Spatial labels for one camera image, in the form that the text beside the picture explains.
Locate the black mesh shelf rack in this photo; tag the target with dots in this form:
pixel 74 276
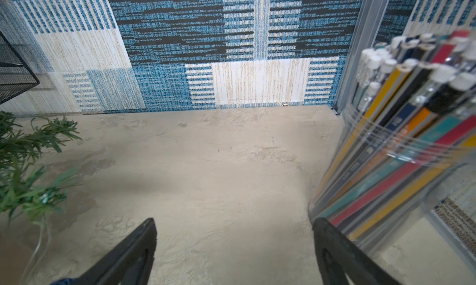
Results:
pixel 16 76

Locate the clear cup of pens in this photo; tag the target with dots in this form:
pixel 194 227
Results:
pixel 408 126

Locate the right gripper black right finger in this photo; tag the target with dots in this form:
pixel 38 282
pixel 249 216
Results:
pixel 341 261

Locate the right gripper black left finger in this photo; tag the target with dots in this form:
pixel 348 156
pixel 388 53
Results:
pixel 128 263

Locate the small green christmas tree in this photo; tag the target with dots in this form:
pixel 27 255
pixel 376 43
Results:
pixel 23 191

